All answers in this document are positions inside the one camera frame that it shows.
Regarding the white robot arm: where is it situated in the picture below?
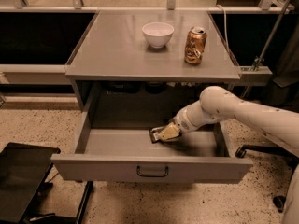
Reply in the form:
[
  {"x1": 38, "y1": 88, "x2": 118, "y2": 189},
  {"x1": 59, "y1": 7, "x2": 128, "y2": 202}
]
[{"x1": 149, "y1": 86, "x2": 299, "y2": 157}]

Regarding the black rxbar chocolate wrapper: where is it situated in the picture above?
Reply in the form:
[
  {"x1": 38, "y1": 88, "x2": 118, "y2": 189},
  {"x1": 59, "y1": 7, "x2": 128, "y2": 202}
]
[{"x1": 149, "y1": 126, "x2": 168, "y2": 143}]

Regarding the white cable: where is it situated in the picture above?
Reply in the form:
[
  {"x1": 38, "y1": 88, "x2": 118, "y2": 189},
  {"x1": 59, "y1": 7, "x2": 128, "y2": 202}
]
[{"x1": 216, "y1": 4, "x2": 232, "y2": 56}]

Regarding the black office chair base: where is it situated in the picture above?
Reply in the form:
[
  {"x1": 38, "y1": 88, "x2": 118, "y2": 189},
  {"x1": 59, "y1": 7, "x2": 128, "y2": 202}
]
[{"x1": 235, "y1": 143, "x2": 299, "y2": 210}]

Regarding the grey cabinet counter unit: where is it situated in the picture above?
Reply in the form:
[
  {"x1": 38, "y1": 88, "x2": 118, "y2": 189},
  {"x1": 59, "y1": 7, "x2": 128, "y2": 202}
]
[{"x1": 66, "y1": 9, "x2": 239, "y2": 106}]

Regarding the grey metal rod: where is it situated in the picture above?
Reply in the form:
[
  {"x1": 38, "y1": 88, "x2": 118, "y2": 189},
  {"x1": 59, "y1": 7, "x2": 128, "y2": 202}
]
[{"x1": 250, "y1": 0, "x2": 294, "y2": 71}]

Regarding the white ceramic bowl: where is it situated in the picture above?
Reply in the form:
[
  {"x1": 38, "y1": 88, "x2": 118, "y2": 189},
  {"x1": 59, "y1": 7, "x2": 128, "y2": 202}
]
[{"x1": 142, "y1": 22, "x2": 174, "y2": 48}]

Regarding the grey open top drawer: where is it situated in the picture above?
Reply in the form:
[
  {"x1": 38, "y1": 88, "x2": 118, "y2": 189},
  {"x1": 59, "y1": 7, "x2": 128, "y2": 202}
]
[{"x1": 51, "y1": 112, "x2": 253, "y2": 183}]

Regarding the crushed orange soda can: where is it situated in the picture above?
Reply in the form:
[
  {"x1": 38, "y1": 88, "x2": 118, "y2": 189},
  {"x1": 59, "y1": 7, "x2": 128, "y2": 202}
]
[{"x1": 184, "y1": 26, "x2": 207, "y2": 65}]

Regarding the black drawer handle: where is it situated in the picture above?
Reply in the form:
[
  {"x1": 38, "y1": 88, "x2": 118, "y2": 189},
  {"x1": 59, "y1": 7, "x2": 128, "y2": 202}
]
[{"x1": 136, "y1": 166, "x2": 169, "y2": 178}]

